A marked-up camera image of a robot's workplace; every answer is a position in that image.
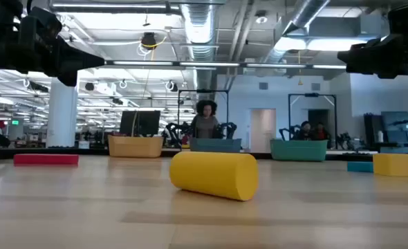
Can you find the black computer monitor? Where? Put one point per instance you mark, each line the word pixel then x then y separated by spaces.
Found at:
pixel 140 122

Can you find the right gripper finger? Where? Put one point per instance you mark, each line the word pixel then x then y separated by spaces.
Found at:
pixel 363 57

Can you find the background black robot arm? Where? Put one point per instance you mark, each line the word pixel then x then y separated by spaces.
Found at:
pixel 173 133
pixel 344 140
pixel 229 129
pixel 286 133

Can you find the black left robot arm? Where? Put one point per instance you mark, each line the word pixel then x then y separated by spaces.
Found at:
pixel 0 34

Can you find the white round pillar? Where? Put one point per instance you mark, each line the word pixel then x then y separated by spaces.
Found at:
pixel 62 114

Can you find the red rectangular block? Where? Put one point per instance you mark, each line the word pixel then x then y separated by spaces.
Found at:
pixel 45 159

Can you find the yellow cube block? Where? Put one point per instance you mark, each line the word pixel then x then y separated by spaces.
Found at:
pixel 392 165

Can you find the white bottle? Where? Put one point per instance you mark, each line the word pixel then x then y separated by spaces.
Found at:
pixel 380 136

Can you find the green plastic bin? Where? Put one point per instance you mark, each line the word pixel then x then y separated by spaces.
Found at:
pixel 299 150

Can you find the yellow cylinder block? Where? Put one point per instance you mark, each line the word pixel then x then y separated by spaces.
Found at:
pixel 214 174

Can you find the monitor with blue screen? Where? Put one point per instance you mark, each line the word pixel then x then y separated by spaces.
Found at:
pixel 397 126

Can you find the blue plastic bin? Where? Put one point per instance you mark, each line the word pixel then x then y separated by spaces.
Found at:
pixel 214 145

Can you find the long ceiling light bar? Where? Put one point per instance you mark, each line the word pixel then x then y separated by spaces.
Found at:
pixel 207 64

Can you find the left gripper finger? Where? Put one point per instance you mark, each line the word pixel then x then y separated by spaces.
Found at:
pixel 67 77
pixel 79 60

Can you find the orange plastic bin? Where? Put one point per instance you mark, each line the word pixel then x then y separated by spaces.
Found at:
pixel 135 147

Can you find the white door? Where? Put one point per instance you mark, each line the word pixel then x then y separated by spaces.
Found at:
pixel 262 129

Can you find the blue block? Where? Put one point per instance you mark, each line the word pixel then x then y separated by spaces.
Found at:
pixel 359 167

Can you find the silver ventilation duct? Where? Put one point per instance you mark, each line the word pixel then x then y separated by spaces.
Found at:
pixel 304 14
pixel 198 34

